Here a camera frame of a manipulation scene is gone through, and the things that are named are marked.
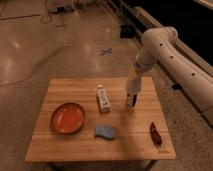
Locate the white ceramic cup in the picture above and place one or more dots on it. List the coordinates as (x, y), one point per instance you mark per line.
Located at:
(133, 84)

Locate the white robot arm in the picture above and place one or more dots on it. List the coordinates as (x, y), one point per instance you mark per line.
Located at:
(158, 45)

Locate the white glue bottle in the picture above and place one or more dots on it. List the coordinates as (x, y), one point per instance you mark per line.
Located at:
(103, 100)

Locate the wooden table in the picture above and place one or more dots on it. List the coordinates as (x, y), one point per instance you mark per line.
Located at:
(132, 125)

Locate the blue sponge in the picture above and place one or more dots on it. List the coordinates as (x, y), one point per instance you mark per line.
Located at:
(105, 132)

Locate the orange round plate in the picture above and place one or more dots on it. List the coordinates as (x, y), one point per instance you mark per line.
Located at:
(67, 118)

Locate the black box on floor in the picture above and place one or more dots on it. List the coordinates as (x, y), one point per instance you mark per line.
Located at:
(127, 31)

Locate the dark red chili pepper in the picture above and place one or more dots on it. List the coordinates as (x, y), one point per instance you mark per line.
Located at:
(156, 138)

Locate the black bracket on rail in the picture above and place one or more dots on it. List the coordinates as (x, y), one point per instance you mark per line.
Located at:
(176, 86)

